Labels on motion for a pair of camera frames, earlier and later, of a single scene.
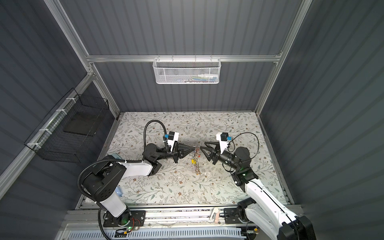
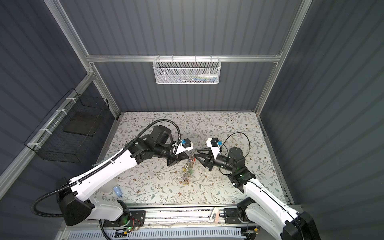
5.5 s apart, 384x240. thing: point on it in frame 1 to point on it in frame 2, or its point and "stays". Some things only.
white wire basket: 185,71 stays
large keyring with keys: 196,154 to 188,169
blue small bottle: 118,191 stays
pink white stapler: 215,216 stays
